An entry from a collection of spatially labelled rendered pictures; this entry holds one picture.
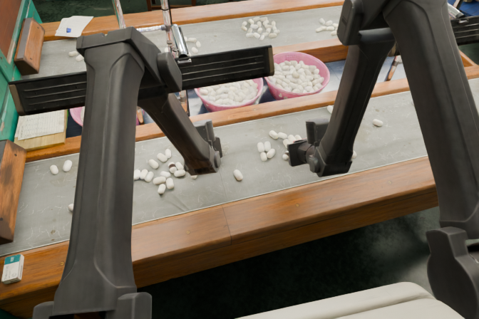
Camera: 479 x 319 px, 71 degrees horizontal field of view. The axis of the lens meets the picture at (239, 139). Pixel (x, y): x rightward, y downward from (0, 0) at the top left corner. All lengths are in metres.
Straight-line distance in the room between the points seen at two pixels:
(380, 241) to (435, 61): 1.53
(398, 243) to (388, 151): 0.81
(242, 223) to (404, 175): 0.53
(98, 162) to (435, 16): 0.43
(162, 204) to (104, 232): 0.66
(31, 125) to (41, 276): 0.52
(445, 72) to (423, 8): 0.08
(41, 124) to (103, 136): 0.89
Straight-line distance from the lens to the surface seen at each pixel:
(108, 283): 0.36
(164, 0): 1.21
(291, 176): 1.07
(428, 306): 0.33
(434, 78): 0.46
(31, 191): 1.17
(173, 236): 0.94
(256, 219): 0.95
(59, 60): 1.61
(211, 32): 1.65
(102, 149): 0.39
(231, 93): 1.30
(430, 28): 0.48
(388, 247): 1.92
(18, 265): 1.01
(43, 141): 1.23
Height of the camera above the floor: 1.61
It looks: 49 degrees down
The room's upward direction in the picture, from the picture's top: 3 degrees clockwise
